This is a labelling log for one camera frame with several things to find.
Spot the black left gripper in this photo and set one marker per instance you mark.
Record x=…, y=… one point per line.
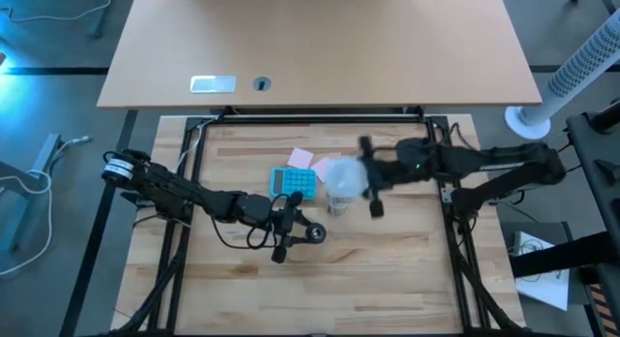
x=261, y=211

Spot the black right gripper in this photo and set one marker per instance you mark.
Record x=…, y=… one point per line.
x=402, y=167

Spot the white light bulb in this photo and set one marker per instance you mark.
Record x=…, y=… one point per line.
x=345, y=177

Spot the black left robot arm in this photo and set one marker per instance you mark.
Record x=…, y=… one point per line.
x=169, y=192

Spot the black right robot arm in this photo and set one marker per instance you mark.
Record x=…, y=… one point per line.
x=508, y=162

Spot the teal calculator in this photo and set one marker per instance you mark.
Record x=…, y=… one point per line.
x=293, y=183

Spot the pink sticky note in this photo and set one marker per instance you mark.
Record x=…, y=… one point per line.
x=300, y=158
x=319, y=167

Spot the light wooden desk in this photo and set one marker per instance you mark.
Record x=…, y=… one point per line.
x=315, y=37

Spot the white paper sheet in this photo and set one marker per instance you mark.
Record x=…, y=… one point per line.
x=547, y=288

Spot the black equipment cart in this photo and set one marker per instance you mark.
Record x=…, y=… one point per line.
x=596, y=182

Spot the white tower fan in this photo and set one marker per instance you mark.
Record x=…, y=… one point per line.
x=571, y=70

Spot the grey metal stand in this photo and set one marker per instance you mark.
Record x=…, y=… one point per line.
x=29, y=192

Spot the grey desk leg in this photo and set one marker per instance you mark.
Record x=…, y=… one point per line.
x=102, y=17

